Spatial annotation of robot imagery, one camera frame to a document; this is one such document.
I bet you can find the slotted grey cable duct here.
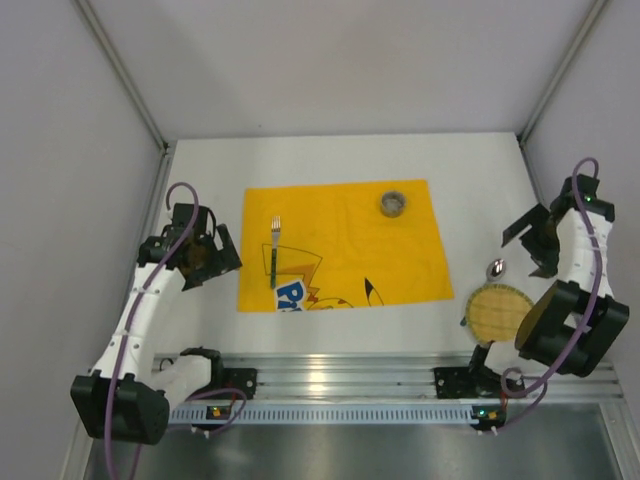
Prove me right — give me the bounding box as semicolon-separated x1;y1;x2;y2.
169;404;502;426

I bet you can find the fork with teal handle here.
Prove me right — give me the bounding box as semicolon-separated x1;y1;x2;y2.
270;215;281;290

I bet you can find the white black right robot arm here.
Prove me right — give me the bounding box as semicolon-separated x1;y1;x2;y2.
502;173;630;378

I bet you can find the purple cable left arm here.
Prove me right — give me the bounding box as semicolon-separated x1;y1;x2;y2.
104;181;248;480

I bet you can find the yellow printed cloth placemat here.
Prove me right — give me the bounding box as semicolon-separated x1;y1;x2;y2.
237;179;454;313

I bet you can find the aluminium mounting rail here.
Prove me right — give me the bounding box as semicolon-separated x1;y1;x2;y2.
149;352;624;402

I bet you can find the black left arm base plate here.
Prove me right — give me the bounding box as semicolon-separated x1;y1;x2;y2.
213;367;258;400

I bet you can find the aluminium frame post left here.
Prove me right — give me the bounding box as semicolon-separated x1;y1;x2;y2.
72;0;168;151

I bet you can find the round woven yellow plate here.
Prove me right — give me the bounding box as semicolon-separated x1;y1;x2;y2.
463;283;534;345

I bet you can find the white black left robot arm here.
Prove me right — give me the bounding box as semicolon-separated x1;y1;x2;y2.
70;203;242;445

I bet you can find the aluminium frame post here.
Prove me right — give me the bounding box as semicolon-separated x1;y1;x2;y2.
516;0;611;148
72;0;168;151

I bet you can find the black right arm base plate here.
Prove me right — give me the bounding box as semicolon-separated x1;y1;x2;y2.
433;366;503;400

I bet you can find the aluminium frame post right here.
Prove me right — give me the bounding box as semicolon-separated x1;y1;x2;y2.
516;0;611;148

